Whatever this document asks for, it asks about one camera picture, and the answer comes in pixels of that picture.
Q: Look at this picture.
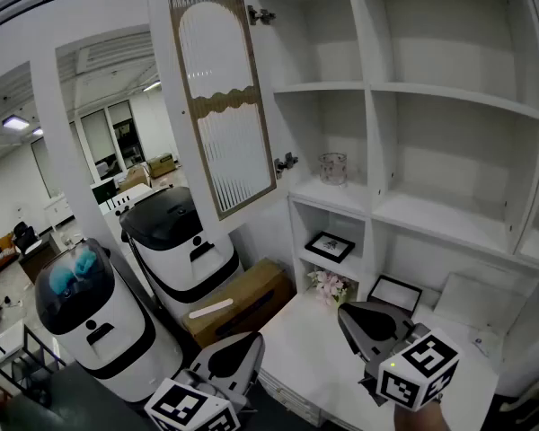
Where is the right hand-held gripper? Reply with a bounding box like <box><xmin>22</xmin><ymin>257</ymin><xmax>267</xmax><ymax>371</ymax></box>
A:
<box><xmin>337</xmin><ymin>301</ymin><xmax>462</xmax><ymax>413</ymax></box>

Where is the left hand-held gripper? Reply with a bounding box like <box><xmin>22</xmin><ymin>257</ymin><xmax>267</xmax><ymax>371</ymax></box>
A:
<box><xmin>143</xmin><ymin>330</ymin><xmax>267</xmax><ymax>431</ymax></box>

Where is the white glass-panel cabinet door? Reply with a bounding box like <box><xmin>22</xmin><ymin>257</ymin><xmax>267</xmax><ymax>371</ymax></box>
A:
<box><xmin>146</xmin><ymin>0</ymin><xmax>280</xmax><ymax>238</ymax></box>

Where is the person's right forearm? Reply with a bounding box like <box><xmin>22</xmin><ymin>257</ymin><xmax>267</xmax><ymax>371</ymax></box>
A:
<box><xmin>393</xmin><ymin>402</ymin><xmax>453</xmax><ymax>431</ymax></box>

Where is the white open shelf cabinet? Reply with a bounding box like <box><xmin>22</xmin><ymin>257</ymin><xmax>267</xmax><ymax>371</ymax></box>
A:
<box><xmin>252</xmin><ymin>0</ymin><xmax>539</xmax><ymax>296</ymax></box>

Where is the metal cabinet hinge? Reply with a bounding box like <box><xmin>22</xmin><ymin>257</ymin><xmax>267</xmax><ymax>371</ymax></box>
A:
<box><xmin>246</xmin><ymin>4</ymin><xmax>278</xmax><ymax>26</ymax></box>
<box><xmin>273</xmin><ymin>151</ymin><xmax>299</xmax><ymax>180</ymax></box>

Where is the low white cabinet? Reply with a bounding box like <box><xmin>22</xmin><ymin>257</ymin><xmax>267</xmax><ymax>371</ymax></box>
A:
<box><xmin>43</xmin><ymin>192</ymin><xmax>76</xmax><ymax>232</ymax></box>

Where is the brown cardboard box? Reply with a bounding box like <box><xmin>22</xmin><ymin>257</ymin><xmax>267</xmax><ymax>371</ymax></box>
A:
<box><xmin>181</xmin><ymin>258</ymin><xmax>298</xmax><ymax>349</ymax></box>

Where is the pink flower bouquet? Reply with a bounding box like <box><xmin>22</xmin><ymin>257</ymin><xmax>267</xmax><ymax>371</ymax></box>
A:
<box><xmin>306</xmin><ymin>268</ymin><xmax>357</xmax><ymax>310</ymax></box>

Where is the white drawer unit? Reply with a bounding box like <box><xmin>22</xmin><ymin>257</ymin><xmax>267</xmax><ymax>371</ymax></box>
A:
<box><xmin>255</xmin><ymin>365</ymin><xmax>327</xmax><ymax>427</ymax></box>

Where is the white robot with black lid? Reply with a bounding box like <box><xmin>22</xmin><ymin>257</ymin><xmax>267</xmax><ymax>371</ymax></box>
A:
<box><xmin>118</xmin><ymin>186</ymin><xmax>244</xmax><ymax>323</ymax></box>

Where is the white robot with blue display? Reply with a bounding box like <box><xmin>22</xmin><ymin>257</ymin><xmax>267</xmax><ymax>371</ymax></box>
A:
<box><xmin>33</xmin><ymin>237</ymin><xmax>184</xmax><ymax>404</ymax></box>

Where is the floral glass cup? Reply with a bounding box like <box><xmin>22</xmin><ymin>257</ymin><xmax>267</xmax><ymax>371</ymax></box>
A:
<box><xmin>318</xmin><ymin>151</ymin><xmax>349</xmax><ymax>188</ymax></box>

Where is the small cardboard box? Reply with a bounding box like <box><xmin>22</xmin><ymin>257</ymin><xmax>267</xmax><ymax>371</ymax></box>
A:
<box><xmin>145</xmin><ymin>152</ymin><xmax>180</xmax><ymax>180</ymax></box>
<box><xmin>118</xmin><ymin>163</ymin><xmax>153</xmax><ymax>193</ymax></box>

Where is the black office chair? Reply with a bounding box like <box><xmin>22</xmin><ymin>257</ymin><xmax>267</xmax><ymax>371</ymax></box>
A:
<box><xmin>12</xmin><ymin>221</ymin><xmax>42</xmax><ymax>254</ymax></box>

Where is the rectangular ceiling light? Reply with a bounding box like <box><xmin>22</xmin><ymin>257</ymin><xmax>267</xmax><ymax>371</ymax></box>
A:
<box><xmin>1</xmin><ymin>114</ymin><xmax>31</xmax><ymax>131</ymax></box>

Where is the large black picture frame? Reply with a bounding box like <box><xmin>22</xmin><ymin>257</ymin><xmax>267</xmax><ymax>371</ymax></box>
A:
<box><xmin>367</xmin><ymin>274</ymin><xmax>424</xmax><ymax>319</ymax></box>

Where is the small black picture frame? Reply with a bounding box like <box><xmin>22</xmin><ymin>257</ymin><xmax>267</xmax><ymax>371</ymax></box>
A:
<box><xmin>304</xmin><ymin>231</ymin><xmax>357</xmax><ymax>265</ymax></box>

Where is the black metal frame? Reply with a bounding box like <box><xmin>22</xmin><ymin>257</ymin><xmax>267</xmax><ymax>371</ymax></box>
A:
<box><xmin>8</xmin><ymin>323</ymin><xmax>68</xmax><ymax>406</ymax></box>

